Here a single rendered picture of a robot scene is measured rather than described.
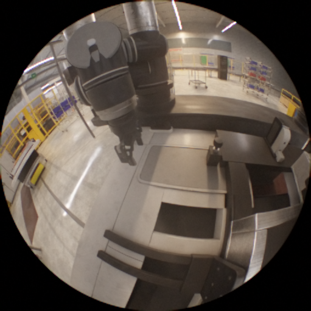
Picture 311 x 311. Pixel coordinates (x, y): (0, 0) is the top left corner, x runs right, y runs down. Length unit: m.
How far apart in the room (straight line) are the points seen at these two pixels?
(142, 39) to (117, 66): 0.20
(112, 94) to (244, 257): 0.37
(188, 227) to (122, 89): 0.41
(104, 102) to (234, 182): 0.38
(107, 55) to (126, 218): 0.40
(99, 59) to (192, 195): 0.39
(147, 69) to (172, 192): 0.51
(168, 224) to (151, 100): 0.55
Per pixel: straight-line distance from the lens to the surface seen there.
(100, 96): 0.22
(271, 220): 0.23
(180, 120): 0.58
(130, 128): 0.26
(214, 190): 0.34
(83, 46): 0.23
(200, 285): 0.32
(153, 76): 0.54
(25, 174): 3.94
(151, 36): 0.40
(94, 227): 0.41
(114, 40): 0.22
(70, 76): 1.84
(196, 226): 0.38
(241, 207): 0.31
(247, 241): 0.22
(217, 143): 0.31
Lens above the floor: 1.14
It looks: 49 degrees down
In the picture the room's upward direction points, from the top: 16 degrees counter-clockwise
